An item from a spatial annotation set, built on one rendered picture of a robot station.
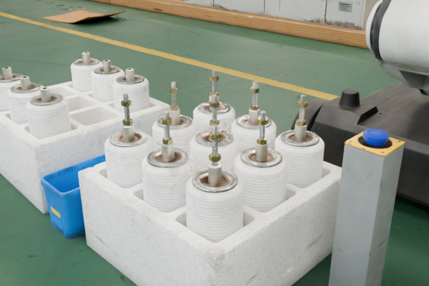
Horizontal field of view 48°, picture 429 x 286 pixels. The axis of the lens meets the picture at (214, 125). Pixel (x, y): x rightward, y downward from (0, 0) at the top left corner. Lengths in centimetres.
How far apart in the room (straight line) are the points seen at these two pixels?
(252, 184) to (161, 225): 17
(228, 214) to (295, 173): 21
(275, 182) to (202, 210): 15
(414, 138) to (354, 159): 39
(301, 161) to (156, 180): 28
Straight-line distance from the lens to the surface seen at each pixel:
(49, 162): 118
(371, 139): 80
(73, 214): 110
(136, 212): 87
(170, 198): 85
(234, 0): 339
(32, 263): 108
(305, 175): 94
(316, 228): 97
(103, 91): 139
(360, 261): 89
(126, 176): 94
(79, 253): 109
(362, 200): 83
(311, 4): 304
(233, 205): 77
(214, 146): 76
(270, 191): 85
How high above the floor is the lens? 64
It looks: 23 degrees down
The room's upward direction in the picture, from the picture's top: straight up
